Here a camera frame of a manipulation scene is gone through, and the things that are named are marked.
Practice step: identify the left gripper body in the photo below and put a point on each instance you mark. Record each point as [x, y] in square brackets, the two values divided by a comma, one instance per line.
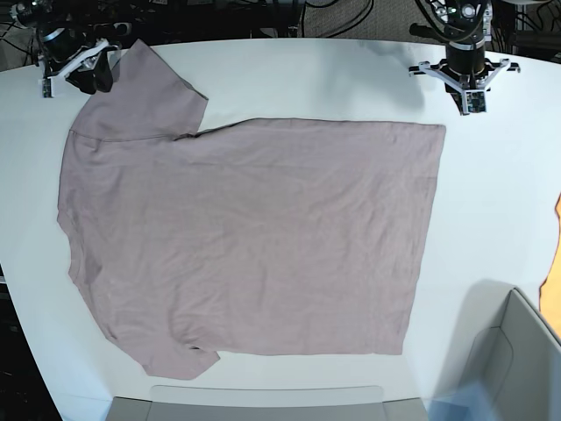
[465, 59]

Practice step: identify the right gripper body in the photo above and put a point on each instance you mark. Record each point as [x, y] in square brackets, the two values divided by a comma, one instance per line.
[60, 43]

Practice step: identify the mauve T-shirt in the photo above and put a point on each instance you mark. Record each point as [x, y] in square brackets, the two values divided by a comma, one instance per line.
[270, 236]

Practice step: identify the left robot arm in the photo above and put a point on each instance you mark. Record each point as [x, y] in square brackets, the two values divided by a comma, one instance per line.
[459, 25]

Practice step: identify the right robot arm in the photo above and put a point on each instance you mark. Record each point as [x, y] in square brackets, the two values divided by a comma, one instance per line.
[32, 14]

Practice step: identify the orange object at right edge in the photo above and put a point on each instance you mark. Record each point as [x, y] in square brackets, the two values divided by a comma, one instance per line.
[549, 291]

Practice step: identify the grey box at right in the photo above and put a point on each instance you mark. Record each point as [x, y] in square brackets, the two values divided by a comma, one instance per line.
[513, 369]

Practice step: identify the grey bin at bottom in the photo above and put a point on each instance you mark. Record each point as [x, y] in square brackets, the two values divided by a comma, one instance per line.
[183, 403]

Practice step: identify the blue translucent object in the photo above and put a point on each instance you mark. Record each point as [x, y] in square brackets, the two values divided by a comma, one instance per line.
[460, 401]

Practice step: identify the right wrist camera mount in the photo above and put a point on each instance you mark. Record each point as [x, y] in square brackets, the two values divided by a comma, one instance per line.
[53, 80]

